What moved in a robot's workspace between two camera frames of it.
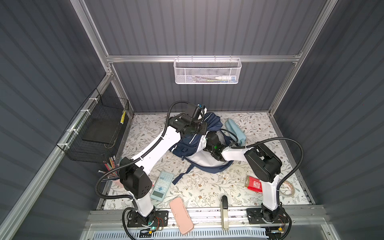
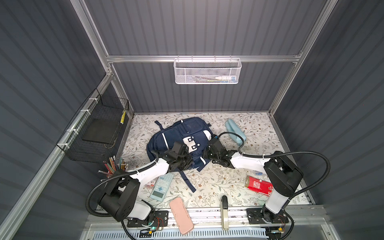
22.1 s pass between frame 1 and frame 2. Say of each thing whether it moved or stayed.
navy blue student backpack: moved
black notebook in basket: stayed
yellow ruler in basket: stayed
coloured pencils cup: stayed
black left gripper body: moved
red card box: stayed
